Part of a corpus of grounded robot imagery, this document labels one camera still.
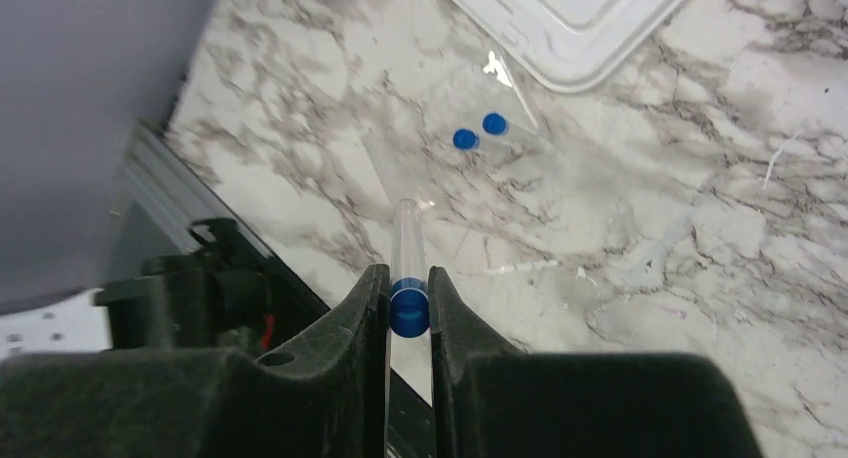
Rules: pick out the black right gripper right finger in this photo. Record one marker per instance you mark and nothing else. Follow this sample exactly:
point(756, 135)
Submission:
point(492, 399)

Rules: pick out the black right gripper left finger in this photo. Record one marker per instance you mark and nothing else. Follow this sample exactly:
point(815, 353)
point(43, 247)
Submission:
point(199, 402)

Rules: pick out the clear plastic bag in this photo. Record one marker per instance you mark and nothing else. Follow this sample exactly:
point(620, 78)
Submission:
point(473, 115)

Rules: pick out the white plastic bin lid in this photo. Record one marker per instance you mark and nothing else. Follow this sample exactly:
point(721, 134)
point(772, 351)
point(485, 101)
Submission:
point(569, 46)

